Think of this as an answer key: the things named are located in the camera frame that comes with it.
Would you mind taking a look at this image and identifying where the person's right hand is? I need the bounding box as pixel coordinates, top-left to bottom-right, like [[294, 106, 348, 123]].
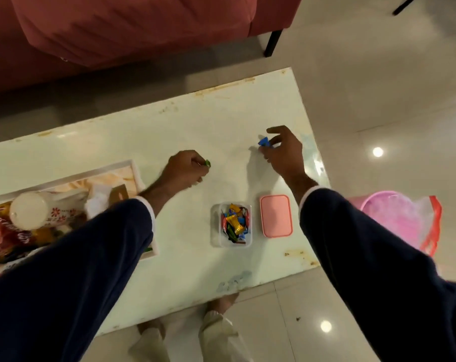
[[259, 125, 307, 182]]

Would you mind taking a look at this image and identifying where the person's left hand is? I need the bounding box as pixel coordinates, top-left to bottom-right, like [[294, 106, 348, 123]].
[[161, 149, 210, 197]]

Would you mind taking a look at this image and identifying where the white printed tray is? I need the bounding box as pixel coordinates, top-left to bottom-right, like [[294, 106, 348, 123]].
[[0, 159, 159, 276]]

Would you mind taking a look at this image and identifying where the pile of mixed candies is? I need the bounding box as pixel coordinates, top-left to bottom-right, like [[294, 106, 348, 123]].
[[221, 203, 250, 244]]

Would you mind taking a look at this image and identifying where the pink lidded clear container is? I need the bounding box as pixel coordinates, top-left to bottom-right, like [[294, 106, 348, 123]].
[[211, 201, 253, 248]]

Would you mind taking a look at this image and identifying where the clear zip bag red seal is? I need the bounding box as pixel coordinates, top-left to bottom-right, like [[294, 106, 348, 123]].
[[363, 195, 442, 257]]

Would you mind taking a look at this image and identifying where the white floral mug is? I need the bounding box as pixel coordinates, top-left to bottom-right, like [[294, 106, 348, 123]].
[[9, 191, 89, 231]]

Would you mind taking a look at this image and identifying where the maroon and yellow snack packet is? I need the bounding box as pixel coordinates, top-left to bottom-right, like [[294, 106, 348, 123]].
[[0, 201, 74, 262]]

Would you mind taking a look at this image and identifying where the person's right forearm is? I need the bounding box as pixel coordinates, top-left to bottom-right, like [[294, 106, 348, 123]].
[[284, 173, 456, 362]]

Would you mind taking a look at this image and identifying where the person's left forearm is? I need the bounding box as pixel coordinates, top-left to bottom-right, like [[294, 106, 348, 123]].
[[0, 180, 176, 362]]

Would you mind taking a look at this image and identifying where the white coffee table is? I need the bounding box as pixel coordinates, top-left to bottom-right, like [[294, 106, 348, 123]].
[[0, 67, 331, 336]]

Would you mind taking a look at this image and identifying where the person's right leg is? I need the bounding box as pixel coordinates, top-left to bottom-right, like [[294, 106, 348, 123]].
[[198, 293, 253, 362]]

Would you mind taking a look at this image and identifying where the pink plastic bin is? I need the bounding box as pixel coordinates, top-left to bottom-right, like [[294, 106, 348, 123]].
[[348, 190, 424, 251]]

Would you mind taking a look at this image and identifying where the red sofa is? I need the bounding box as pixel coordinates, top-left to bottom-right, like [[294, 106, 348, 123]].
[[0, 0, 304, 97]]

